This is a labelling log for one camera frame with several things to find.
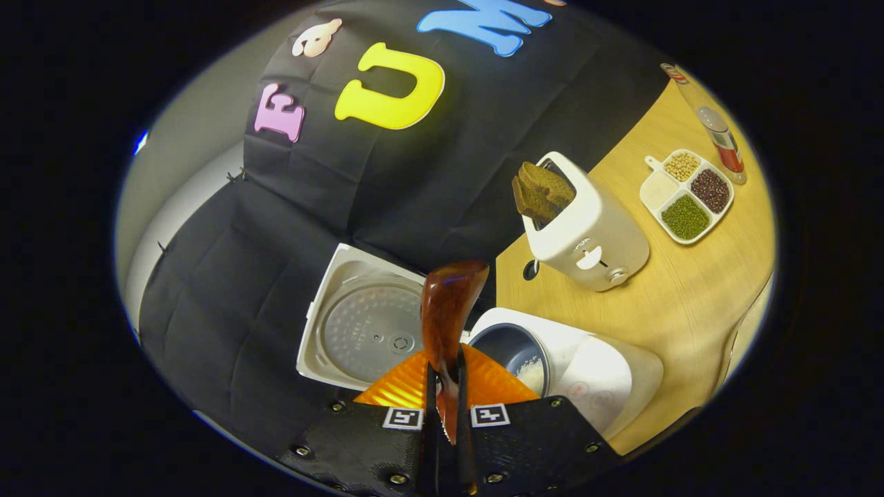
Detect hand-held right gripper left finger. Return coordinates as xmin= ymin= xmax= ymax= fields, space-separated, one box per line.
xmin=276 ymin=347 xmax=439 ymax=497

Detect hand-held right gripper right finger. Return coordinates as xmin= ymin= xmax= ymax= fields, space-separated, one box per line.
xmin=452 ymin=343 xmax=622 ymax=497

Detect white rice grains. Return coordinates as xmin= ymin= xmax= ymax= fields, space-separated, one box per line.
xmin=517 ymin=358 xmax=546 ymax=396

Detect white toaster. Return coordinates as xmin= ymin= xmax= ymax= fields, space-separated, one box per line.
xmin=523 ymin=151 xmax=651 ymax=292

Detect white rice cooker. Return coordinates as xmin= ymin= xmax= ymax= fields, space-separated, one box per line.
xmin=297 ymin=243 xmax=665 ymax=439

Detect black backdrop cloth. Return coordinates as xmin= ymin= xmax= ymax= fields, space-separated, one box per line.
xmin=138 ymin=0 xmax=671 ymax=449

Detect clear plastic bottle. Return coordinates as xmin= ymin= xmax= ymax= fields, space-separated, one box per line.
xmin=661 ymin=63 xmax=748 ymax=186

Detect white divided grain dish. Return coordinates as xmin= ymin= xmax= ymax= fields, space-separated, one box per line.
xmin=640 ymin=149 xmax=735 ymax=246

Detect brown wooden spoon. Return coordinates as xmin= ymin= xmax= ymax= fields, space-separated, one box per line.
xmin=421 ymin=260 xmax=490 ymax=446

